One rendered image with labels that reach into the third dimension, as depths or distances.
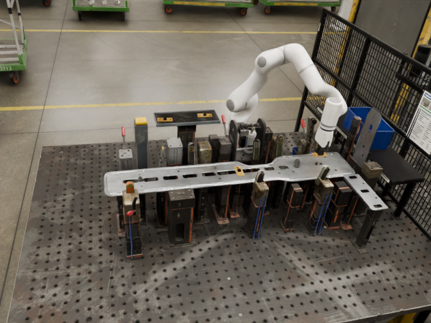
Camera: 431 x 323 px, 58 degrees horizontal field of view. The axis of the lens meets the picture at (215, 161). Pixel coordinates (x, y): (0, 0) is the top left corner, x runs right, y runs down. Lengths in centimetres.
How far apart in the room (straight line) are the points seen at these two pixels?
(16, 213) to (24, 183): 38
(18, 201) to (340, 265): 257
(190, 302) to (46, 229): 88
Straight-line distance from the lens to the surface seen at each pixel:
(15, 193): 370
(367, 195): 220
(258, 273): 203
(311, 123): 233
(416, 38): 415
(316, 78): 212
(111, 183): 201
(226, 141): 221
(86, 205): 236
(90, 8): 790
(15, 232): 334
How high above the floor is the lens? 226
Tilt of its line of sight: 35 degrees down
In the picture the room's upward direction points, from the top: 6 degrees clockwise
